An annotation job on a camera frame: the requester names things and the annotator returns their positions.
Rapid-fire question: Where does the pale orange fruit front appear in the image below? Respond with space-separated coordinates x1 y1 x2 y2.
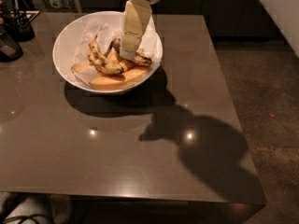
89 66 150 91

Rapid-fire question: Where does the small orange fruit left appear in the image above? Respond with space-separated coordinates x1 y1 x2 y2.
71 63 90 73

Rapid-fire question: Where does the white bowl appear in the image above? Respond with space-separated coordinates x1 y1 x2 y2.
51 10 164 95

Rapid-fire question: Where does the yellow spotted banana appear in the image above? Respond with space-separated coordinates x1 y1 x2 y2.
87 35 124 76

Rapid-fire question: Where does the dark appliance at left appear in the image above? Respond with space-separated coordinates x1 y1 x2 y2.
0 24 23 63

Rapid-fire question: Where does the black wire utensil holder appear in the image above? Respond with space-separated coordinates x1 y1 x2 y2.
1 0 35 42

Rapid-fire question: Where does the grey base with cable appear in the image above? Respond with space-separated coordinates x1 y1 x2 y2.
0 191 72 224

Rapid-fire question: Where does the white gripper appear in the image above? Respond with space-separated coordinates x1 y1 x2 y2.
120 0 161 60

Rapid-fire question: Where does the dark spotted banana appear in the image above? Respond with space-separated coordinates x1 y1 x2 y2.
111 38 152 66

